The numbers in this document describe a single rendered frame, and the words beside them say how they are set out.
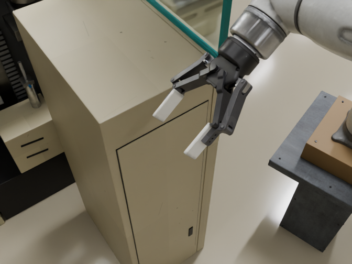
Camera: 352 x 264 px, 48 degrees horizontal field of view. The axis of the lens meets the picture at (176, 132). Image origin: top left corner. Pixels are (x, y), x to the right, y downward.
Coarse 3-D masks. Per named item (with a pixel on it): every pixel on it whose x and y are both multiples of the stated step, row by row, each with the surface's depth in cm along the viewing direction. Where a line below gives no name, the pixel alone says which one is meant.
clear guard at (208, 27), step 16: (160, 0) 117; (176, 0) 109; (192, 0) 103; (208, 0) 97; (224, 0) 91; (176, 16) 113; (192, 16) 106; (208, 16) 100; (224, 16) 94; (192, 32) 110; (208, 32) 103; (224, 32) 97; (208, 48) 107
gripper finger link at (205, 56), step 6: (204, 54) 77; (210, 54) 77; (198, 60) 78; (192, 66) 78; (198, 66) 78; (204, 66) 78; (180, 72) 80; (186, 72) 79; (192, 72) 79; (198, 72) 79; (174, 78) 80; (180, 78) 80; (186, 78) 80
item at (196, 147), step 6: (210, 126) 69; (204, 132) 69; (198, 138) 69; (192, 144) 69; (198, 144) 70; (204, 144) 70; (186, 150) 70; (192, 150) 70; (198, 150) 70; (192, 156) 71
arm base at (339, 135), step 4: (348, 112) 160; (344, 120) 158; (344, 124) 154; (340, 128) 155; (344, 128) 153; (336, 132) 155; (340, 132) 154; (344, 132) 153; (348, 132) 150; (332, 136) 154; (336, 136) 153; (340, 136) 153; (344, 136) 152; (348, 136) 151; (336, 140) 153; (340, 140) 152; (344, 140) 152; (348, 140) 151; (344, 144) 153; (348, 144) 151
